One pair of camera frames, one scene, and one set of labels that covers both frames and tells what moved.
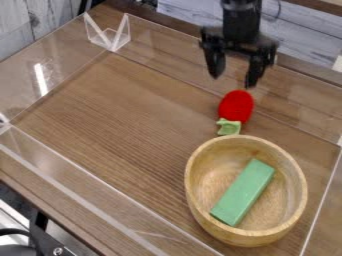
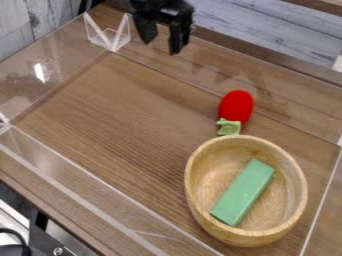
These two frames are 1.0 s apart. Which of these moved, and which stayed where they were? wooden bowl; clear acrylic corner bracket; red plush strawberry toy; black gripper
Moved: black gripper
Stayed: red plush strawberry toy; clear acrylic corner bracket; wooden bowl
